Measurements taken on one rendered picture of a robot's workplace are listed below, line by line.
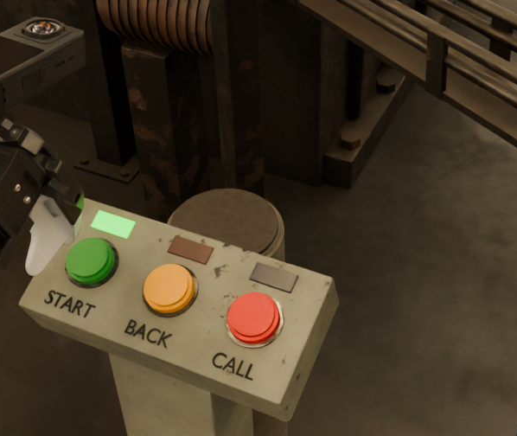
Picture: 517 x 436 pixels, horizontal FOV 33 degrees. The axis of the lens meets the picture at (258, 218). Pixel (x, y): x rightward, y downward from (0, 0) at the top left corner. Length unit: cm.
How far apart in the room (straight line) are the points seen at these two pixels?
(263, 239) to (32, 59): 37
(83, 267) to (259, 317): 16
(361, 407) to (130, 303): 71
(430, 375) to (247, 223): 62
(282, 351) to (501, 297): 91
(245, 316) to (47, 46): 25
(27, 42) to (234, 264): 24
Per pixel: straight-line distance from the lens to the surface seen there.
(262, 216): 88
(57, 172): 58
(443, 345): 146
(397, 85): 187
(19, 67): 56
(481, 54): 73
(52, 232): 64
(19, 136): 56
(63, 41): 59
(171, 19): 128
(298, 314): 68
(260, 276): 69
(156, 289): 70
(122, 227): 75
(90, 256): 73
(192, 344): 69
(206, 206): 90
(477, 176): 176
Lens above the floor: 112
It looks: 43 degrees down
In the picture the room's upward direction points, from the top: 2 degrees counter-clockwise
